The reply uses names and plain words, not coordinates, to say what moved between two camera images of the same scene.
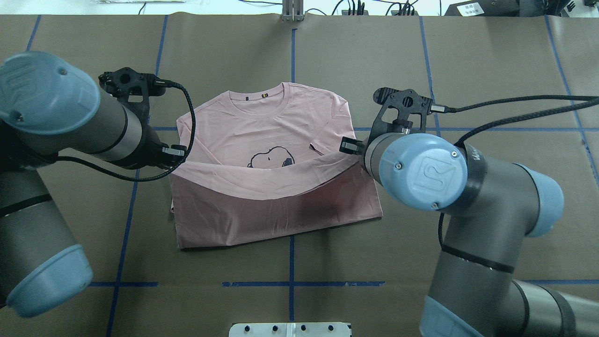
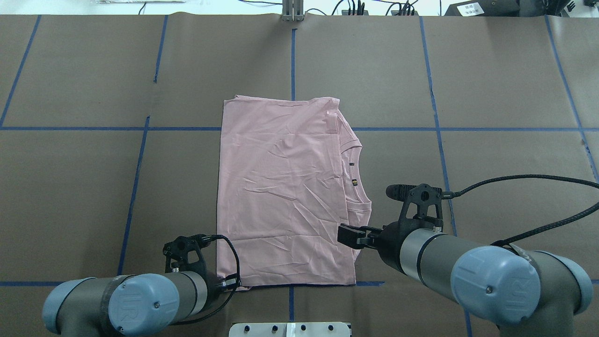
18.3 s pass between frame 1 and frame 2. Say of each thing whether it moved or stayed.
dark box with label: stayed
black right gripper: moved
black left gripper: moved
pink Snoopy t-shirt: moved
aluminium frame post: stayed
